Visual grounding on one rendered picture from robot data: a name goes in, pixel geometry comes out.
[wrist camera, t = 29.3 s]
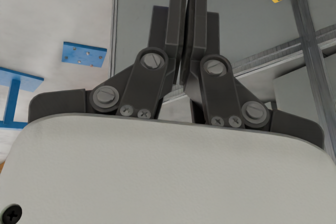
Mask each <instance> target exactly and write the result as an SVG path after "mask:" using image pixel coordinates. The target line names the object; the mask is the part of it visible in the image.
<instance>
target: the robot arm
mask: <svg viewBox="0 0 336 224"><path fill-rule="evenodd" d="M179 67H180V77H179V85H182V86H183V92H184V93H185V94H186V95H187V96H188V97H189V98H190V101H189V103H190V111H191V119H192V123H189V122H179V121H169V120H159V119H158V118H159V115H160V111H161V107H162V104H163V100H164V96H166V95H167V94H169V93H170V92H171V91H172V87H173V85H176V83H177V78H178V72H179ZM324 142H325V135H324V131H323V129H322V127H321V126H320V125H319V124H318V123H316V122H314V121H312V120H309V119H306V118H303V117H300V116H297V115H294V114H290V113H287V112H284V111H281V110H278V109H275V108H274V109H273V110H271V109H268V108H267V107H266V106H265V104H264V103H262V102H261V101H260V100H259V99H258V98H257V97H256V96H255V95H254V94H253V93H251V92H250V91H249V90H248V89H247V88H246V87H245V86H244V85H243V84H241V83H240V82H239V81H238V80H237V79H236V78H235V77H234V74H233V70H232V66H231V63H230V62H229V60H228V59H227V58H225V57H224V56H222V55H220V16H219V13H218V12H210V11H207V0H188V1H187V7H186V0H169V7H167V6H158V5H153V8H152V15H151V22H150V29H149V36H148V43H147V47H146V48H144V49H142V50H141V51H140V52H139V53H138V55H137V56H136V59H135V62H134V64H132V65H130V66H129V67H127V68H125V69H124V70H122V71H121V72H119V73H117V74H116V75H114V76H112V77H111V78H109V79H107V80H106V81H104V82H103V83H101V84H99V85H98V86H96V87H95V88H94V89H93V90H86V89H85V88H83V89H73V90H62V91H52V92H43V93H40V94H37V95H36V96H34V97H33V98H32V100H31V101H30V103H29V106H28V122H27V125H26V126H25V127H24V128H23V129H22V131H21V132H20V133H19V135H18V136H17V138H16V140H15V142H14V143H13V145H12V147H11V149H10V152H9V154H8V156H7V158H6V161H5V163H4V166H3V168H2V171H1V174H0V224H336V165H335V163H334V162H333V160H332V159H331V157H330V156H329V155H328V154H327V153H326V152H325V151H324Z"/></svg>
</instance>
